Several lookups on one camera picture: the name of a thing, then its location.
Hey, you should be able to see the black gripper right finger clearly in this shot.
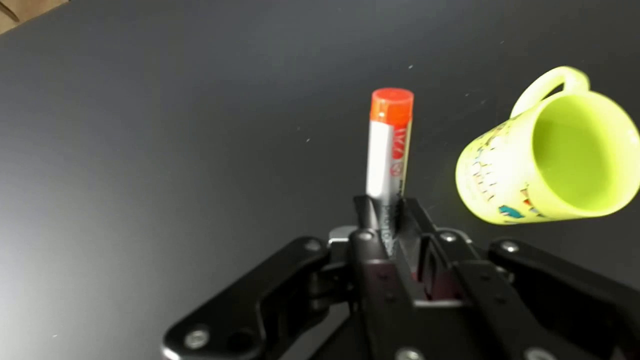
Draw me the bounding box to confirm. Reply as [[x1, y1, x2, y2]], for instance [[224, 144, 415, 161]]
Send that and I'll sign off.
[[399, 198, 640, 360]]

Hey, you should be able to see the orange and white marker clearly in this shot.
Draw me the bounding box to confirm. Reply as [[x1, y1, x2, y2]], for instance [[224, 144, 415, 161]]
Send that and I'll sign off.
[[367, 87, 415, 203]]

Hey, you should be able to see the yellow-green mug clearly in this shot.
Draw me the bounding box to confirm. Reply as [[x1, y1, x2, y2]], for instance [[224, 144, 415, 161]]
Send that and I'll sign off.
[[455, 65, 640, 225]]

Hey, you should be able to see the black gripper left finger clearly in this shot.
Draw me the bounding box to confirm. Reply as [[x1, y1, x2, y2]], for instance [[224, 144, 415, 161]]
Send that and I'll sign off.
[[161, 195, 388, 360]]

